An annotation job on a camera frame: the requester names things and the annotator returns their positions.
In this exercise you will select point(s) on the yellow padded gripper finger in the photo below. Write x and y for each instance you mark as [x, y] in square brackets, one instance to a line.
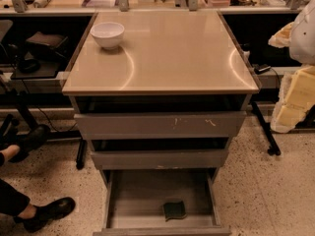
[296, 98]

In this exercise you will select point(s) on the dark green sponge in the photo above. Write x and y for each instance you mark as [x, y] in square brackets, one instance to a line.
[174, 210]

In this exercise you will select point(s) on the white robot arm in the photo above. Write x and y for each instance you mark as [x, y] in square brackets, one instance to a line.
[299, 37]

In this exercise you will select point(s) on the grey middle drawer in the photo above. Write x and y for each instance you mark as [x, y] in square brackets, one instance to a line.
[164, 159]

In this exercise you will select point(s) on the grey drawer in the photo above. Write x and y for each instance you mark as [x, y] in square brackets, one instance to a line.
[134, 200]
[164, 159]
[159, 125]

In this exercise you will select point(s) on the grey drawer cabinet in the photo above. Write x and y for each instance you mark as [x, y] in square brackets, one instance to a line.
[168, 62]

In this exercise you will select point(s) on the grey top drawer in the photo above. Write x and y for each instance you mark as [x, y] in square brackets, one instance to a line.
[159, 125]

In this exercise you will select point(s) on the grey bottom drawer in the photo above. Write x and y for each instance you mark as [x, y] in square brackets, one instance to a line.
[134, 200]

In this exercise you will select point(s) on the black power adapter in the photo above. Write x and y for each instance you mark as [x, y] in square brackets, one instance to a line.
[260, 69]

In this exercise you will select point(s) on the black table leg right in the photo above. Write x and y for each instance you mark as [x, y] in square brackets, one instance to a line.
[273, 148]

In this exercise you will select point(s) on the black table leg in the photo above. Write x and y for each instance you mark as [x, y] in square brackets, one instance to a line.
[273, 148]
[81, 154]

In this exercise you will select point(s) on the white ceramic bowl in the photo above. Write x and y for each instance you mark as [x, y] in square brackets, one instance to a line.
[107, 35]

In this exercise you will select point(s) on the black table leg left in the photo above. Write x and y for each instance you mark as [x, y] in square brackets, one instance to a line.
[81, 154]

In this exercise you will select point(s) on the dark box on shelf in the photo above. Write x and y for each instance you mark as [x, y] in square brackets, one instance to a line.
[49, 47]

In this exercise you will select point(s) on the black shoe far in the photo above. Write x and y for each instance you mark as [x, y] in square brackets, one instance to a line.
[33, 140]

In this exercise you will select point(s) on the black shoe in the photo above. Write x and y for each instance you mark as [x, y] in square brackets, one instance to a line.
[36, 217]
[33, 140]

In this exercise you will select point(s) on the black shoe near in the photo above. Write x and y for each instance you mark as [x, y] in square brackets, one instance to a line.
[36, 217]

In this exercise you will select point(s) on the black trouser leg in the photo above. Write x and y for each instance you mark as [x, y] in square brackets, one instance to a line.
[12, 202]

